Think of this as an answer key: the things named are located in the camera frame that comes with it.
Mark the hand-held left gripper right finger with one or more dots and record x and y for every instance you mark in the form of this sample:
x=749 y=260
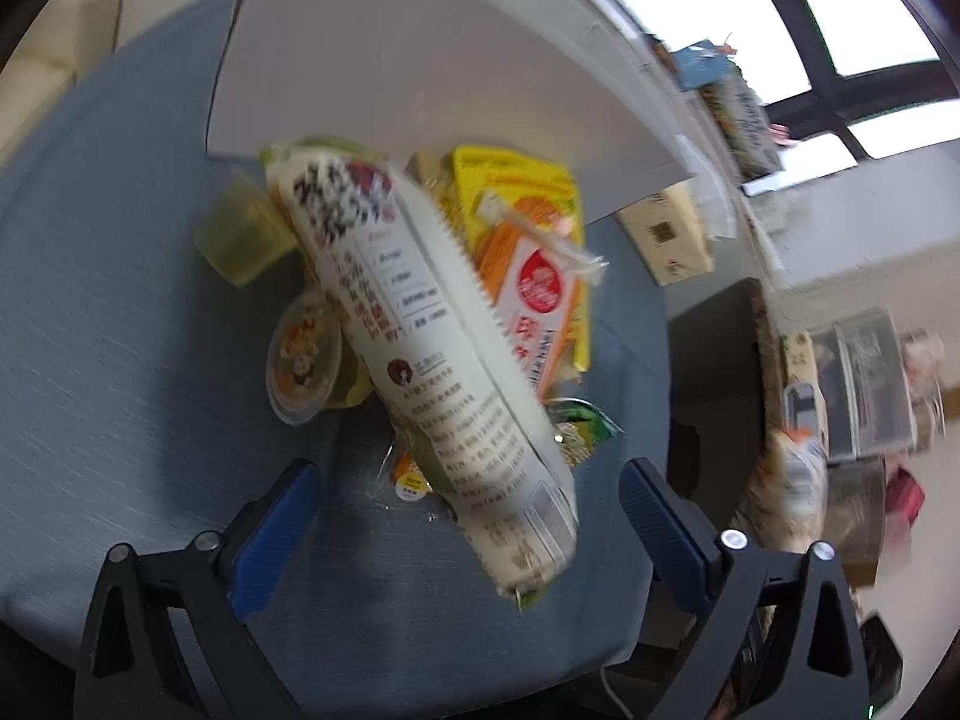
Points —
x=669 y=536

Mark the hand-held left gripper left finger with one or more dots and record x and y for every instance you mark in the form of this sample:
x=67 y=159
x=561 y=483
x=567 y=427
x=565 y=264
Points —
x=271 y=540

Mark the long white snack packet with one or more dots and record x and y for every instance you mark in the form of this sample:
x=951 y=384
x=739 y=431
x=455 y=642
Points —
x=450 y=390

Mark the small green snack packet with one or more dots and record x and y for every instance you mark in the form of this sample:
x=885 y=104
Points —
x=583 y=427

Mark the white orange snack bag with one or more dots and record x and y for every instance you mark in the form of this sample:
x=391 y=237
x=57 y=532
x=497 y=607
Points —
x=799 y=480

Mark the small orange snack packet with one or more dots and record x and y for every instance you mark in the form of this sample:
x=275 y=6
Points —
x=411 y=484

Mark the black chair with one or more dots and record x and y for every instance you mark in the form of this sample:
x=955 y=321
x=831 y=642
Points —
x=712 y=360

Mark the jelly cup with cartoon lid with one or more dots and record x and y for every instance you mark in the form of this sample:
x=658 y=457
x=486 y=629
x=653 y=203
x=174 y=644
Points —
x=304 y=360

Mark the red pouch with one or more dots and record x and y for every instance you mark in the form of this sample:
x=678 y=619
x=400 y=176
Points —
x=904 y=499

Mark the black device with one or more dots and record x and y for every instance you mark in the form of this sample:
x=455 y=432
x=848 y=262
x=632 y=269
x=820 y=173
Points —
x=881 y=660

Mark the clear plastic drawer organizer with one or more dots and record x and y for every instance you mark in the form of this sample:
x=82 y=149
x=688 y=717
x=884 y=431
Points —
x=870 y=382

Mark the yellow-green jelly cup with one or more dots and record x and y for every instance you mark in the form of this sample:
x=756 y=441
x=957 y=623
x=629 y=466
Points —
x=240 y=240

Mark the beige cardboard box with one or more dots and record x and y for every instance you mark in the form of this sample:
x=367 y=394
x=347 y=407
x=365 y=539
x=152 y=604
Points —
x=667 y=232

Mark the yellow snack packet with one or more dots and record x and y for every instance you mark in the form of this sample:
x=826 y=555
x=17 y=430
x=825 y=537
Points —
x=510 y=180

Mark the blue box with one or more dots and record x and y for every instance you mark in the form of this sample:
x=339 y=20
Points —
x=701 y=64

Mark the white cardboard box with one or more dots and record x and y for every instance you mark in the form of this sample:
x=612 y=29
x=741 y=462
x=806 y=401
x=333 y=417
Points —
x=450 y=52

